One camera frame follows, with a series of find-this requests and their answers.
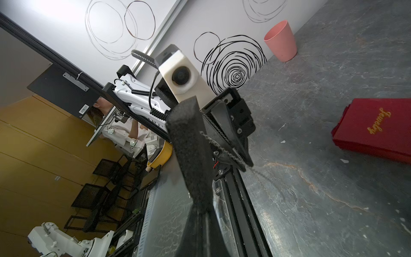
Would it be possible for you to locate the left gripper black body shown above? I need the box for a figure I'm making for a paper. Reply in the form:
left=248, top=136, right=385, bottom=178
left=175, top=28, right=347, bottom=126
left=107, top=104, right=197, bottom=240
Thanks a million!
left=200, top=88, right=256, bottom=172

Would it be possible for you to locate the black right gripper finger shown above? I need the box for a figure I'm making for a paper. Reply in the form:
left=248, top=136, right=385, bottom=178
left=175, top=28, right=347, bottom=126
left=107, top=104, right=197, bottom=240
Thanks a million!
left=184, top=205, right=230, bottom=257

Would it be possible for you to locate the silver chain necklace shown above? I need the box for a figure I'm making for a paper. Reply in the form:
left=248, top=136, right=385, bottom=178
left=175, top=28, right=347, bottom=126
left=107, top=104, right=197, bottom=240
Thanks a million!
left=198, top=130, right=254, bottom=169

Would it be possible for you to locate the red jewelry box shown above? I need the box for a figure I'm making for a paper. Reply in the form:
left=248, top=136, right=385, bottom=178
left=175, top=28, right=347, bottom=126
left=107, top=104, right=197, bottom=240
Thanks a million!
left=331, top=98, right=411, bottom=164

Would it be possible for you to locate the spare white robot arm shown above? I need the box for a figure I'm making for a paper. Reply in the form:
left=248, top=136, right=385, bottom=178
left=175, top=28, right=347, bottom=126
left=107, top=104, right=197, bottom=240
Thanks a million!
left=28, top=205, right=230, bottom=257

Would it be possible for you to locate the yellow round object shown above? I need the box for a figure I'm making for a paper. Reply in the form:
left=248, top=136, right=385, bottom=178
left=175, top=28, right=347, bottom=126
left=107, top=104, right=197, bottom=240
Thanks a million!
left=146, top=141, right=173, bottom=172

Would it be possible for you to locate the pink plastic cup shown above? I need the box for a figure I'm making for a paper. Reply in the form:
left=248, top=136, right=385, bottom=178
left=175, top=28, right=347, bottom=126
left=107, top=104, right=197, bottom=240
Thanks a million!
left=264, top=20, right=298, bottom=62

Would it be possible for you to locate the person in white shirt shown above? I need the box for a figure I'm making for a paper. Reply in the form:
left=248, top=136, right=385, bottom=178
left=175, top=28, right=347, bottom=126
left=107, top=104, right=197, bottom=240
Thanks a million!
left=87, top=97, right=150, bottom=157

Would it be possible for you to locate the black mesh chair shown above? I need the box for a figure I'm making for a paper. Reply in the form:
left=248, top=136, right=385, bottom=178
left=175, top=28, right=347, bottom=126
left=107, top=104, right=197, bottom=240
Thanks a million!
left=64, top=155, right=135, bottom=233

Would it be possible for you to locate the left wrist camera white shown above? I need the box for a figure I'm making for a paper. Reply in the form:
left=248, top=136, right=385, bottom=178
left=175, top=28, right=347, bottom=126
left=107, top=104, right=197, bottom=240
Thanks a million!
left=155, top=45, right=216, bottom=108

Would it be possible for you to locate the white slotted cable duct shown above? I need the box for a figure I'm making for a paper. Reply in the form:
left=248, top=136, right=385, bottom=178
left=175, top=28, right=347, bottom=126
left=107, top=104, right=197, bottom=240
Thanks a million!
left=136, top=189, right=156, bottom=257

